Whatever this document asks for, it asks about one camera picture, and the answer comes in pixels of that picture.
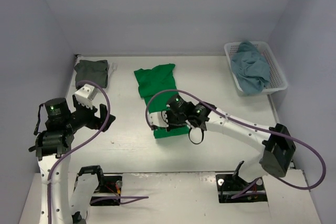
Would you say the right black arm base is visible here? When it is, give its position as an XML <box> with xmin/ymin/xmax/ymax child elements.
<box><xmin>215</xmin><ymin>161</ymin><xmax>268</xmax><ymax>204</ymax></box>

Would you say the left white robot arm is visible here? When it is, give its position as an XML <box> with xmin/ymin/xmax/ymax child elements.
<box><xmin>29</xmin><ymin>98</ymin><xmax>116</xmax><ymax>223</ymax></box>

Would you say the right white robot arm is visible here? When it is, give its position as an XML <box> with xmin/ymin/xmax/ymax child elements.
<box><xmin>164</xmin><ymin>94</ymin><xmax>296</xmax><ymax>188</ymax></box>

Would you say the purple cable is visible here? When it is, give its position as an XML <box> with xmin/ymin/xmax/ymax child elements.
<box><xmin>145</xmin><ymin>89</ymin><xmax>327</xmax><ymax>199</ymax></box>
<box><xmin>46</xmin><ymin>80</ymin><xmax>150</xmax><ymax>224</ymax></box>

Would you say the white laundry basket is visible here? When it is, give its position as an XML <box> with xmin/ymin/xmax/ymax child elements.
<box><xmin>224</xmin><ymin>41</ymin><xmax>288</xmax><ymax>95</ymax></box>

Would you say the grey green t shirt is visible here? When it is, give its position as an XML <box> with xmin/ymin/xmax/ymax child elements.
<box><xmin>74</xmin><ymin>60</ymin><xmax>109</xmax><ymax>88</ymax></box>

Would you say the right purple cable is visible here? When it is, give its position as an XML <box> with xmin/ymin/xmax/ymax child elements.
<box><xmin>145</xmin><ymin>89</ymin><xmax>327</xmax><ymax>199</ymax></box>

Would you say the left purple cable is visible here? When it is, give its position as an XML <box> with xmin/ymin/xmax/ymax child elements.
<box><xmin>46</xmin><ymin>80</ymin><xmax>150</xmax><ymax>224</ymax></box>

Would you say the blue t shirt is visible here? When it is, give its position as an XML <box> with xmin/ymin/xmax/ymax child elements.
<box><xmin>230</xmin><ymin>41</ymin><xmax>270</xmax><ymax>95</ymax></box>

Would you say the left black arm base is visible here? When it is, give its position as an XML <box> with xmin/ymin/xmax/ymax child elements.
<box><xmin>73</xmin><ymin>165</ymin><xmax>122</xmax><ymax>201</ymax></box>

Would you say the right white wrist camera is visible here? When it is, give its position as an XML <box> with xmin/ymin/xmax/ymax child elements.
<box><xmin>148</xmin><ymin>111</ymin><xmax>169</xmax><ymax>130</ymax></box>

